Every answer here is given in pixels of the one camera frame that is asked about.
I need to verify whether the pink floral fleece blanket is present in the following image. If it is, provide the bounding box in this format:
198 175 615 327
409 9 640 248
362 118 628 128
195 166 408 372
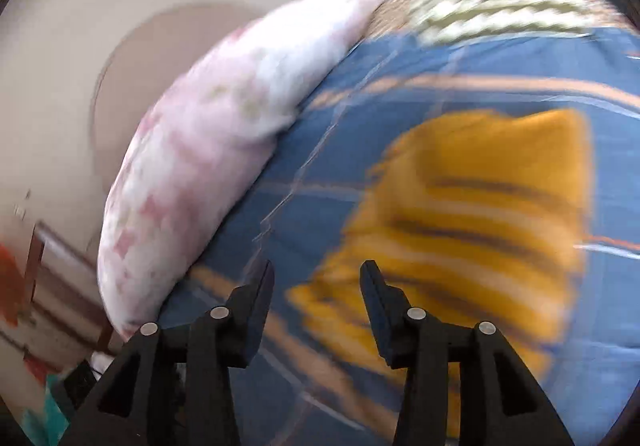
98 0 383 338

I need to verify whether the yellow striped knit sweater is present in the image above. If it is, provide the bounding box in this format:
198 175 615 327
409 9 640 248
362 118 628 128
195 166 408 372
286 108 594 440

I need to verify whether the green white-dotted bolster pillow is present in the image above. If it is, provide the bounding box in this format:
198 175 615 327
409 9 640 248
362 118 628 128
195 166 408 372
365 0 638 46

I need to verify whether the blue plaid bed cover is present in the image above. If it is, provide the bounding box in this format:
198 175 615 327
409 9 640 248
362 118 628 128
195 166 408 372
160 27 639 445

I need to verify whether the rounded beige headboard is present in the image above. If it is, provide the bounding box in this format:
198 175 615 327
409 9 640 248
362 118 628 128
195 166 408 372
90 1 264 192

